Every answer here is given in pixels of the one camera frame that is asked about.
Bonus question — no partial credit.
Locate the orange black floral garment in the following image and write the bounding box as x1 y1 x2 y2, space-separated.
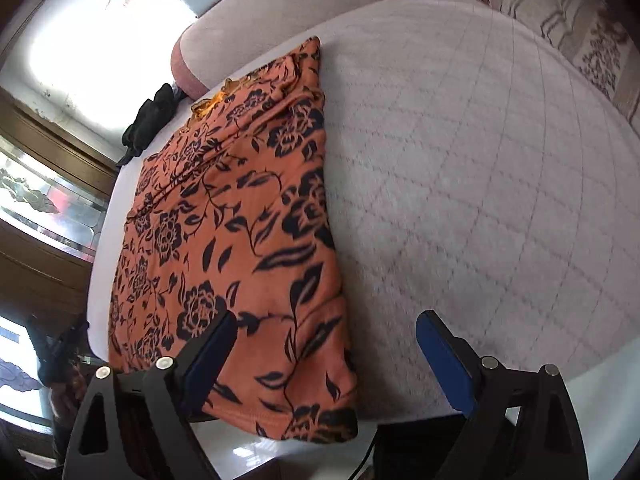
107 36 360 445

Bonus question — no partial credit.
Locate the black cable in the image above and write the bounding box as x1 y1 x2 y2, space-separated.
350 427 381 480

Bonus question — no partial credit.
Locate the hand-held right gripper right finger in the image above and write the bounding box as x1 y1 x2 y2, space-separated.
415 309 591 480

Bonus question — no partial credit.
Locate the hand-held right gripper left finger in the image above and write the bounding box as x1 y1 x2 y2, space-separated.
62 310 238 480

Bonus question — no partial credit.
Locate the quilted grey bed blanket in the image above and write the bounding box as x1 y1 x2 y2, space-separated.
90 0 640 421

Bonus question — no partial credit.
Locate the pink quilted bolster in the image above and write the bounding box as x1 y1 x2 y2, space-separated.
171 0 416 101

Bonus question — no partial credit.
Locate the black cloth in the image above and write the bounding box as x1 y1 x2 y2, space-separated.
117 82 178 166

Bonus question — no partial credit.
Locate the wooden cabinet with glass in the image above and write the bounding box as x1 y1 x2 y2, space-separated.
0 85 118 311

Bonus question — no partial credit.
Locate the striped floral blanket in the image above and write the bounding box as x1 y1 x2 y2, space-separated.
440 0 640 136

